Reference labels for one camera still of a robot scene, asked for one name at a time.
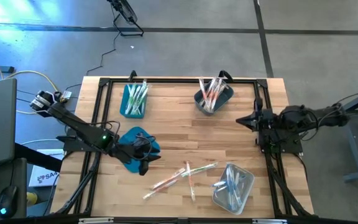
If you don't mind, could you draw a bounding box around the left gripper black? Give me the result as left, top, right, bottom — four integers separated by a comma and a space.
109, 133, 162, 176

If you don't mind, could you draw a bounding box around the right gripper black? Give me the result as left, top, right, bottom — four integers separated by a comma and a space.
236, 97, 280, 145

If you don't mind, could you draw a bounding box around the teal plastic lid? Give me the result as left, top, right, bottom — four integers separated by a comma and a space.
116, 126, 162, 174

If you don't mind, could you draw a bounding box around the green toothbrush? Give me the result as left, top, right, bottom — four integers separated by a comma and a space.
139, 85, 150, 114
131, 84, 142, 115
128, 83, 138, 115
181, 162, 219, 179
134, 81, 145, 115
140, 93, 147, 116
137, 79, 148, 114
126, 83, 134, 114

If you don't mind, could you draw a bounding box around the dark grey plastic bin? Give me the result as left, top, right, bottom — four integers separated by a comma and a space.
193, 79, 234, 116

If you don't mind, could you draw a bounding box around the teal plastic bin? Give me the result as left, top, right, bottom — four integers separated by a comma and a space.
119, 82, 150, 119

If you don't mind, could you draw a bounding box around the white cardboard box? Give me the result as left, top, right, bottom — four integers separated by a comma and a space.
29, 148, 65, 188

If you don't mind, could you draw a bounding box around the black diagonal beam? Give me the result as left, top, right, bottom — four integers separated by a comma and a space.
14, 142, 63, 172

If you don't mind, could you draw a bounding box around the small yellow object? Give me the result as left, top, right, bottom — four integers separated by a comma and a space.
26, 192, 39, 207

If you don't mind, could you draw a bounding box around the dark grey desk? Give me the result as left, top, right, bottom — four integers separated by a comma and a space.
0, 157, 28, 221

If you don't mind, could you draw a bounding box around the black computer mouse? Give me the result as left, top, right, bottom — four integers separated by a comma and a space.
0, 185, 19, 219

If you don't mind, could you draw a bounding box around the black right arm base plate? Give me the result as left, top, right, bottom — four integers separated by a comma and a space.
258, 129, 304, 154

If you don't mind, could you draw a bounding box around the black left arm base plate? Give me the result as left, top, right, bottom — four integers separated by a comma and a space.
63, 128, 109, 153

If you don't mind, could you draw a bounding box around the silver aluminium bracket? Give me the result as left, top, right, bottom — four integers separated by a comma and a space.
78, 217, 115, 224
252, 218, 288, 224

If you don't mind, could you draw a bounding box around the black floor cable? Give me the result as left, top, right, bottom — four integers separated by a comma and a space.
63, 30, 119, 93

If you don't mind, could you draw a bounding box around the cream yellow cable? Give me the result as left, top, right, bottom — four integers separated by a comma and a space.
0, 50, 68, 115

